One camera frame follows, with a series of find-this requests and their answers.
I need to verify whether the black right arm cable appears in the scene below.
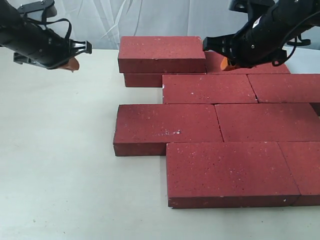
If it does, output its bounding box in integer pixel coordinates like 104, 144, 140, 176
271, 9, 320, 67

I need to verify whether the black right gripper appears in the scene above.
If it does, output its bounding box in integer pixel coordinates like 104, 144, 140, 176
202, 21, 287, 72

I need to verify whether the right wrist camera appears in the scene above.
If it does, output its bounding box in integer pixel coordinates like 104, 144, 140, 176
228, 0, 275, 15

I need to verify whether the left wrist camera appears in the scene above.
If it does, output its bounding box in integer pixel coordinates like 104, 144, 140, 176
17, 0, 57, 21

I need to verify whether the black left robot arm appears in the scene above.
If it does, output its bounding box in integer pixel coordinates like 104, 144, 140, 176
0, 0, 92, 72

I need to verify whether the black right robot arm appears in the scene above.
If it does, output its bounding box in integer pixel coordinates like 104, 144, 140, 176
202, 0, 320, 71

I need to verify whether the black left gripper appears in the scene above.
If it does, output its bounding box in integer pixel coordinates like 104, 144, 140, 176
12, 27, 92, 72

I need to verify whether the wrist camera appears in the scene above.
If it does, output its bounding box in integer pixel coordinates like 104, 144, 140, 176
17, 0, 57, 21
228, 0, 275, 15

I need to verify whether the large front red brick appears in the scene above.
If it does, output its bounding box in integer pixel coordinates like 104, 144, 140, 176
166, 142, 301, 209

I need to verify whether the wrinkled white backdrop cloth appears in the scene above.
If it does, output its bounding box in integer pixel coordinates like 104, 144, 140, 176
0, 0, 320, 53

